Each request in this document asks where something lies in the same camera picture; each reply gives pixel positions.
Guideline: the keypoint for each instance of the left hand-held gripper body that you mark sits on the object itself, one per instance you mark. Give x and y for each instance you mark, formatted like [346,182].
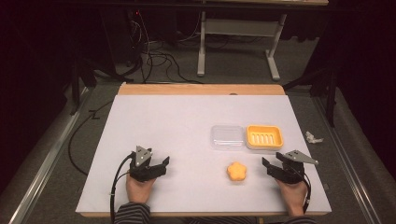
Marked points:
[142,157]

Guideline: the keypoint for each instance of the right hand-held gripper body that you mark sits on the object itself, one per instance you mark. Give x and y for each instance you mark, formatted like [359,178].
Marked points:
[294,169]

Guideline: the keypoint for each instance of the yellow soap dish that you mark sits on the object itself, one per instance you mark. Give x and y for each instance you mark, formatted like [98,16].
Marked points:
[264,137]

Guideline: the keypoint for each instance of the orange flower-shaped soap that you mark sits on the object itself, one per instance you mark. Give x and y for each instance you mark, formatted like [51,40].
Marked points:
[237,171]

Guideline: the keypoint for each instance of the clear plastic lid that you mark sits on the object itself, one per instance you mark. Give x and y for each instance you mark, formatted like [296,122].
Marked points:
[227,137]

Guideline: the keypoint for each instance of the person's left hand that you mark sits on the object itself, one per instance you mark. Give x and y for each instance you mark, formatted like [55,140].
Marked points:
[138,190]

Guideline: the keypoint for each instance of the person's right hand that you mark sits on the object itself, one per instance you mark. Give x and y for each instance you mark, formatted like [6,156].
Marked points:
[292,196]

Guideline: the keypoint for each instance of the white table sheet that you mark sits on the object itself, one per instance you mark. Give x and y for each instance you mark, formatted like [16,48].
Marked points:
[174,140]

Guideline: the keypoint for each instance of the crumpled white paper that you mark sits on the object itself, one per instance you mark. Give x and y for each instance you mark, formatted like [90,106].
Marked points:
[313,137]

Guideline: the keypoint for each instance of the black stand leg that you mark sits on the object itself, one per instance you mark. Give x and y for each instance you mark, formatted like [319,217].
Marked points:
[76,84]
[330,93]

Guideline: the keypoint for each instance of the wooden table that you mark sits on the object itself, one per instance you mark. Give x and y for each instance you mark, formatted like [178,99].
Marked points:
[199,89]

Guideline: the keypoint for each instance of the dark computer tower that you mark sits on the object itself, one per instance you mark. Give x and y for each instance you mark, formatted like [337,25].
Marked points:
[120,34]

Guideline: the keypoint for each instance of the metal floor rail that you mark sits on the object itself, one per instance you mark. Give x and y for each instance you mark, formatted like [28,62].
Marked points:
[46,161]
[345,155]

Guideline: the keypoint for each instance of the white metal desk frame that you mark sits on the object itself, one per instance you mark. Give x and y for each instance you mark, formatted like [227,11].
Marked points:
[239,28]

